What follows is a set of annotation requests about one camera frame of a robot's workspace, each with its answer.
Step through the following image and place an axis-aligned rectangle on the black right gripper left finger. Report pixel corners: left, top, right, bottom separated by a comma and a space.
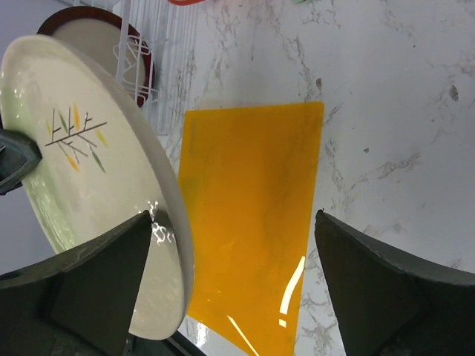
1, 212, 151, 355

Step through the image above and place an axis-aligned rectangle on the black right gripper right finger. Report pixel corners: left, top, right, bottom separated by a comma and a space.
315, 210, 474, 355

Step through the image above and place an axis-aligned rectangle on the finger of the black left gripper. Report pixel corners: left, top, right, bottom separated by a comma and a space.
1, 129, 40, 195

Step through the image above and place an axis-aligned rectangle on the green cream branch plate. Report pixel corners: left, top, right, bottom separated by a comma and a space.
1, 35, 194, 340

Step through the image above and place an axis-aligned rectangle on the brown rimmed plate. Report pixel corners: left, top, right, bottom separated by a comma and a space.
37, 6, 155, 106

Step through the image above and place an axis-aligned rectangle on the orange plastic folder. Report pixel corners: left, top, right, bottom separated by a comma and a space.
179, 102, 324, 355

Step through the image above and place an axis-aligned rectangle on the orange mug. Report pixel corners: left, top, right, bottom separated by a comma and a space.
168, 0, 205, 6

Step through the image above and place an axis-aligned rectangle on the white wire dish rack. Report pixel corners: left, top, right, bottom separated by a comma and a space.
66, 1, 200, 136

